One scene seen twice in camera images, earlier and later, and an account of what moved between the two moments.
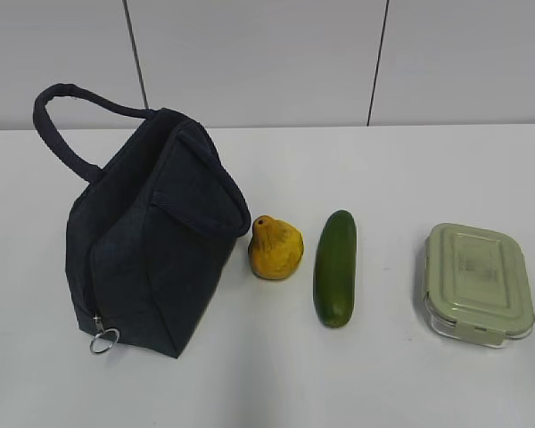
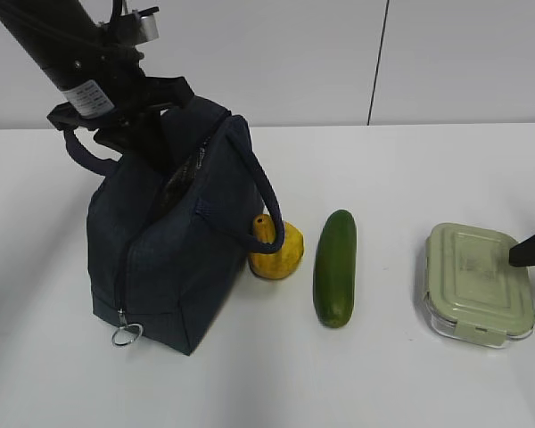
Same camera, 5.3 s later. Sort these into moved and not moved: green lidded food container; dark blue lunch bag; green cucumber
Moved: dark blue lunch bag
Not moved: green cucumber; green lidded food container
